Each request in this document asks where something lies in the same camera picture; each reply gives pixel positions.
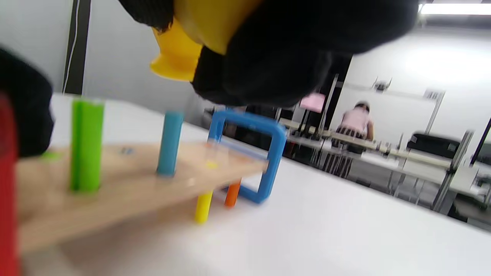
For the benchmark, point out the person's right hand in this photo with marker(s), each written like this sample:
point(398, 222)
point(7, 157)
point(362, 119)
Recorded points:
point(291, 46)

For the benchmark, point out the person's left hand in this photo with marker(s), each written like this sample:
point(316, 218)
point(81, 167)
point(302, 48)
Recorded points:
point(30, 115)

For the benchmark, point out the yellow toy hammer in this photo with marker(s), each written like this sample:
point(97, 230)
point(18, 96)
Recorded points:
point(180, 53)

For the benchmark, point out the rainbow hammer bench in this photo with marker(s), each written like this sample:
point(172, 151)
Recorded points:
point(126, 191)

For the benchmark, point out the orange peg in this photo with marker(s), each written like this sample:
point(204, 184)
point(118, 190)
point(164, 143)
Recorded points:
point(232, 193)

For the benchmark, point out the yellow peg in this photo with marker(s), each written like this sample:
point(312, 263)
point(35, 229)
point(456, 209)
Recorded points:
point(203, 207)

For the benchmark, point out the black pillar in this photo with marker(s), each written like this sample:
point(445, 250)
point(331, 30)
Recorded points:
point(339, 73)

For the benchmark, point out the pink screen monitor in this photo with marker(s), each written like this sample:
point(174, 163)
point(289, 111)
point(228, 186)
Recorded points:
point(312, 102)

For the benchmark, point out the white partition board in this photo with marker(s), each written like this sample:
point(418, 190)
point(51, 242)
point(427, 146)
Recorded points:
point(402, 111)

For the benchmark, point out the long workbench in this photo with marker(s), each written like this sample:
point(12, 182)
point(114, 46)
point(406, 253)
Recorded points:
point(387, 151)

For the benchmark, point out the ceiling light strip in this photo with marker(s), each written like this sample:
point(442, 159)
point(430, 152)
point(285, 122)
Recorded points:
point(456, 8)

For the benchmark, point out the black printer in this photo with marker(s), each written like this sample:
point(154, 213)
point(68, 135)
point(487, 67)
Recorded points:
point(433, 145)

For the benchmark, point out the dark vertical post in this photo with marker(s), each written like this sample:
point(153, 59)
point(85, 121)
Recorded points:
point(76, 46)

